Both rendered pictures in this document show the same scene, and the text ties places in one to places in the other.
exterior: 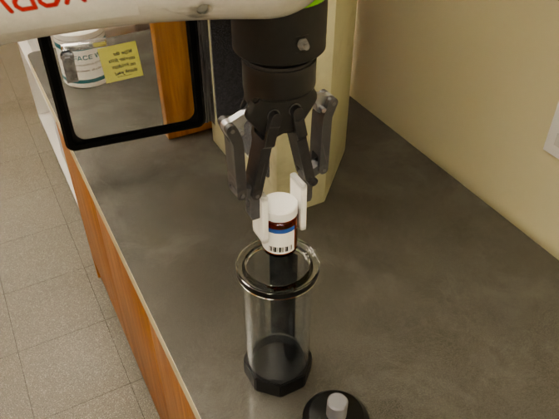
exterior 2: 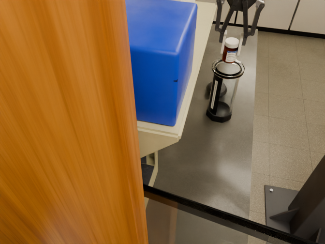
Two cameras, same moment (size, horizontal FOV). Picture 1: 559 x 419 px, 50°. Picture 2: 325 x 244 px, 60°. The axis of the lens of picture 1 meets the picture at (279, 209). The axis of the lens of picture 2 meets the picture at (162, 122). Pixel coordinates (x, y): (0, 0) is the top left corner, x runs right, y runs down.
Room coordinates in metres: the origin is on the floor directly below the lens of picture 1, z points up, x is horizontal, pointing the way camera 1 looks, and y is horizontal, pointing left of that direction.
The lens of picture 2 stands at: (1.29, 0.37, 1.73)
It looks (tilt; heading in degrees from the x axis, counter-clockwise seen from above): 47 degrees down; 222
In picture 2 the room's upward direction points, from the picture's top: straight up
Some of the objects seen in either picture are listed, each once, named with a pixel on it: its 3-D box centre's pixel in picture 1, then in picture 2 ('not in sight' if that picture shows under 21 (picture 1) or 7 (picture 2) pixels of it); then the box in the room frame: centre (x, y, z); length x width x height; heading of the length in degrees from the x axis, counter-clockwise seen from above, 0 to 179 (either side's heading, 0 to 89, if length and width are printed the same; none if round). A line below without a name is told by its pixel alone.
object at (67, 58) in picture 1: (69, 67); not in sight; (1.08, 0.40, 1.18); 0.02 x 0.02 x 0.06; 21
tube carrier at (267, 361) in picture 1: (277, 317); (223, 90); (0.56, 0.00, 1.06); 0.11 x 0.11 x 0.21
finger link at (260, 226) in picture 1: (259, 214); (240, 44); (0.55, 0.02, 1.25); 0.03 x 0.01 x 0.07; 28
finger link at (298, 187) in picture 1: (298, 201); (223, 42); (0.57, -0.02, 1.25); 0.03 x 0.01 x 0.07; 28
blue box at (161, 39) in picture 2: not in sight; (140, 58); (1.12, 0.18, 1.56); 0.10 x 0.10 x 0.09; 28
